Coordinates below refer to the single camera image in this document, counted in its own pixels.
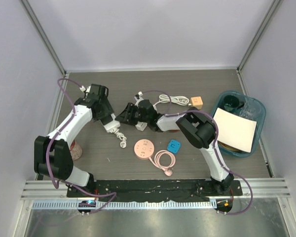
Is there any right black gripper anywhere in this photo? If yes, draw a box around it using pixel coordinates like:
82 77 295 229
115 103 149 126

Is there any short white power strip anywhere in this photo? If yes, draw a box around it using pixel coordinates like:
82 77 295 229
135 121 148 131

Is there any round pink power socket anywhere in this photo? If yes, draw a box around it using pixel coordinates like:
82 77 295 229
134 139 154 160

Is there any blue plug adapter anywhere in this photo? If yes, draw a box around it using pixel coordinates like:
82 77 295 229
167 139 181 154

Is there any orange cube plug adapter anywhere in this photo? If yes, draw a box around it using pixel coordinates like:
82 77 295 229
189 96 203 110

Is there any long white power strip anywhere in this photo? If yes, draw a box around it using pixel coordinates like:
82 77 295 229
100 114 120 133

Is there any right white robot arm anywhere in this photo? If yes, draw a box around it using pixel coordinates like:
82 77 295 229
116 99 234 195

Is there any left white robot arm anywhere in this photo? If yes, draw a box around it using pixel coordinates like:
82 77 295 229
34 84 120 197

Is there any pink translucent cup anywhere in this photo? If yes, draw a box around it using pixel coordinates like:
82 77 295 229
70 140 82 161

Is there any dark green cup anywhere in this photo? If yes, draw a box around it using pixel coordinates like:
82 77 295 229
223 95 244 113

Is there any white paper sheet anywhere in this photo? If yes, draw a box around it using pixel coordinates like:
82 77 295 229
214 108 257 153

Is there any teal plastic bin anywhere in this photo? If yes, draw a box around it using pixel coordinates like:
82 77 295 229
212 90 266 158

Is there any white long strip cord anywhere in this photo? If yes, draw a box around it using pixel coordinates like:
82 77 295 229
113 128 128 149

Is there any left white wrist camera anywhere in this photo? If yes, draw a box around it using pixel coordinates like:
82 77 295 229
79 85 91 98

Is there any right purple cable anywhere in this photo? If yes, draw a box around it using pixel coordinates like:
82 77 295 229
142 89 254 215

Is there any purple cable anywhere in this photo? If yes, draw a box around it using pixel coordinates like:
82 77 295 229
142 89 254 215
45 78 118 214

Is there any pink coiled power cord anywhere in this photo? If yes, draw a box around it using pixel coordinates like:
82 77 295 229
149 150 176 177

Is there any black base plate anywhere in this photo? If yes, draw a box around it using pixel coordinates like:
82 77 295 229
66 178 244 202

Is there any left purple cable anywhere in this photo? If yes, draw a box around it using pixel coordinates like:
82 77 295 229
45 78 118 214

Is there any slotted cable duct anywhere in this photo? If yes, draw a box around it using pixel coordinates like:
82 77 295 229
32 199 217 210

